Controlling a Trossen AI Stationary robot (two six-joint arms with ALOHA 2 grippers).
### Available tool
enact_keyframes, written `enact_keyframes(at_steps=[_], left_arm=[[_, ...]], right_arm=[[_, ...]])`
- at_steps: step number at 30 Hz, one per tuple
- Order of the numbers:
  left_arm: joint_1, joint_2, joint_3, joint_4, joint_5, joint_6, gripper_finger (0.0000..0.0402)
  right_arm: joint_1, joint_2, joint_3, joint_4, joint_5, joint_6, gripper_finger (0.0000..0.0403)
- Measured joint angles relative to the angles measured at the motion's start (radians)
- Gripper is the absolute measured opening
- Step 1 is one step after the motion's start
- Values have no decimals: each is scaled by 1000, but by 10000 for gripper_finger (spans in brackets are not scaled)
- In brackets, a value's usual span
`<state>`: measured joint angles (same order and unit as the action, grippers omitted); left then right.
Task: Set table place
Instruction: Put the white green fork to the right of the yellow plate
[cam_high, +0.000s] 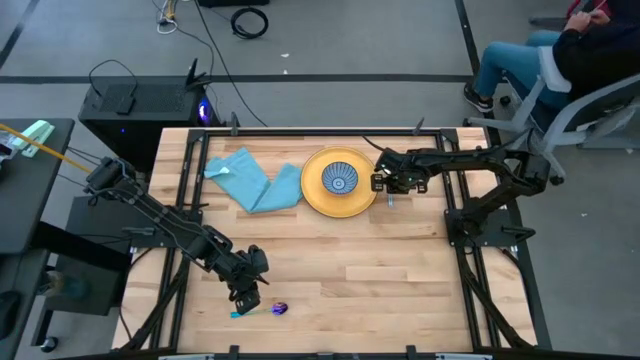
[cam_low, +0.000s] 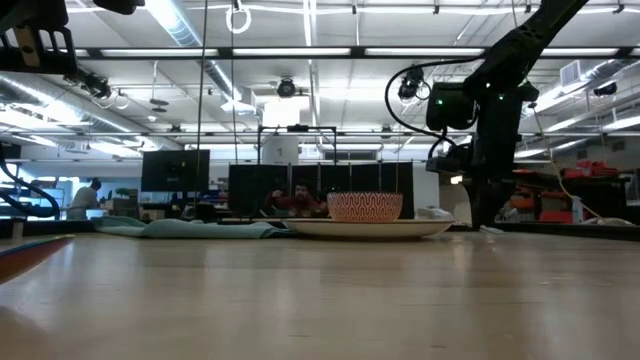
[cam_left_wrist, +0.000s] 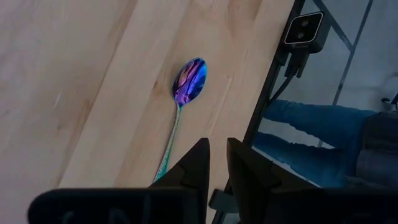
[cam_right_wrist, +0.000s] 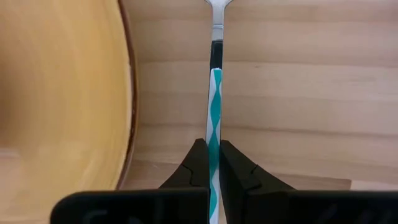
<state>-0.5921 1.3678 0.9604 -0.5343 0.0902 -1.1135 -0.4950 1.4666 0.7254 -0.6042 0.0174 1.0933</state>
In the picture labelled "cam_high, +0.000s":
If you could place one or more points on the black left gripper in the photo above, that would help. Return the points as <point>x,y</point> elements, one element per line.
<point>247,275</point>

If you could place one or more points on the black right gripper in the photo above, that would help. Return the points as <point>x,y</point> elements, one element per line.
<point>402,181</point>

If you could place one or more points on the red patterned bowl blue inside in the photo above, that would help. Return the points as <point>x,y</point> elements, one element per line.
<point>340,178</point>

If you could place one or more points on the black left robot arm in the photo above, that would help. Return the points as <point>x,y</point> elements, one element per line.
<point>165,217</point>

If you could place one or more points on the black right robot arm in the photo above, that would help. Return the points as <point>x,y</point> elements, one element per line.
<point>465,160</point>

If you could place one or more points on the round yellow plate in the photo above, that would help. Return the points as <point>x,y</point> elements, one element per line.
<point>315,195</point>

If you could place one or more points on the teal cloth napkin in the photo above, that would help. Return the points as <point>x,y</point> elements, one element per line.
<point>250,182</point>

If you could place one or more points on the black rolling cart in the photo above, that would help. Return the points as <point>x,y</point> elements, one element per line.
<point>90,280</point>

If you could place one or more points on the grey office chair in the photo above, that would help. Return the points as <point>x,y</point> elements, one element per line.
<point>575,120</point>

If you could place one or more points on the black computer tower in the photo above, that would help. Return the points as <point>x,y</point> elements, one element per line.
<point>150,125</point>

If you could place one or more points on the person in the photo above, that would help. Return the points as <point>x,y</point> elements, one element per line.
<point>590,55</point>

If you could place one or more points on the black side table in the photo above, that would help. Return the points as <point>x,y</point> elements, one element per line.
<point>30,200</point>

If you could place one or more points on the mint green stapler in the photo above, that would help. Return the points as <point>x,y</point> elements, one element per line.
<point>42,129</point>

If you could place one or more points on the black aluminium table frame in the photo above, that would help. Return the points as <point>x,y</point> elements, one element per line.
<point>320,133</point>

